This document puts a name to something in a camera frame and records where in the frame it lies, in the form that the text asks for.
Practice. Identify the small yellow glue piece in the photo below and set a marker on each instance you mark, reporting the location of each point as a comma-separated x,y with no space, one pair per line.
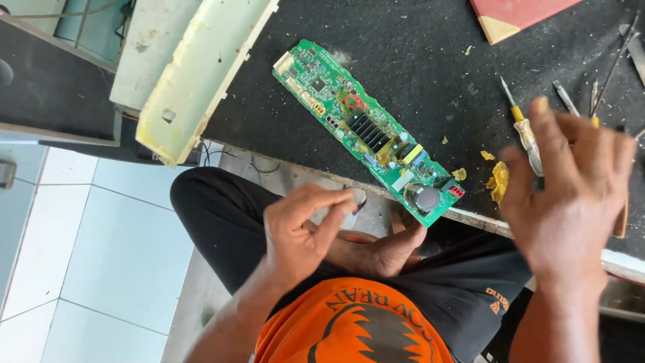
487,155
459,174

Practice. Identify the person's orange shirt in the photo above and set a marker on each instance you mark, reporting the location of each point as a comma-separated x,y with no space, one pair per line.
352,322

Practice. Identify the red and cream tile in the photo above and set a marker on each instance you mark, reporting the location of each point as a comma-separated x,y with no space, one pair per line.
509,15

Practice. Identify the person's right hand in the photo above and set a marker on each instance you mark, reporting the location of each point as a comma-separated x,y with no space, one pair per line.
569,211

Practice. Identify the black felt mat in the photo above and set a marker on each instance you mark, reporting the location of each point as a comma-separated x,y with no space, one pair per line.
428,75

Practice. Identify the person's left hand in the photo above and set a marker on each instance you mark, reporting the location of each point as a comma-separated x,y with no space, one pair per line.
292,237

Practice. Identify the person's black trousers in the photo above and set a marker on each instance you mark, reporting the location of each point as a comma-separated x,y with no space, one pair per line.
221,222

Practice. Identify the person's foot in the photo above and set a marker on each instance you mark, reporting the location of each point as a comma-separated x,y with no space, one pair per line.
388,247

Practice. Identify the yellowed plastic housing cover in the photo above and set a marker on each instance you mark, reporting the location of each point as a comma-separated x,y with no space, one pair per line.
201,80

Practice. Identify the metal floor fixture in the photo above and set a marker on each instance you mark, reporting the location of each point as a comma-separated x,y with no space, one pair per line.
6,174

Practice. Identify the flat metal blade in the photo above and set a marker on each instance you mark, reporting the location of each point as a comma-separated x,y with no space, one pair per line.
636,53

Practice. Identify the grey metal tool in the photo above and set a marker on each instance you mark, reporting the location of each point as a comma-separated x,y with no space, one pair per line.
565,97

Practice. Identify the green circuit board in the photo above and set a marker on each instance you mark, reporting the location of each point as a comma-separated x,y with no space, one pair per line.
363,131

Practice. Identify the thin black rod tool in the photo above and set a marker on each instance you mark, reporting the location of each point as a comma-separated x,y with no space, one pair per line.
617,65

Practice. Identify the grey sandal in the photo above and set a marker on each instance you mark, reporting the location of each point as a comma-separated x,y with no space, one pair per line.
357,211

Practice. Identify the white plastic panel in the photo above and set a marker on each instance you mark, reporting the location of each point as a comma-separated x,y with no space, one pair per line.
151,50

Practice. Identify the large yellow glue chunk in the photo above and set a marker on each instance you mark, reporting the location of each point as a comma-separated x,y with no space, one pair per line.
499,181

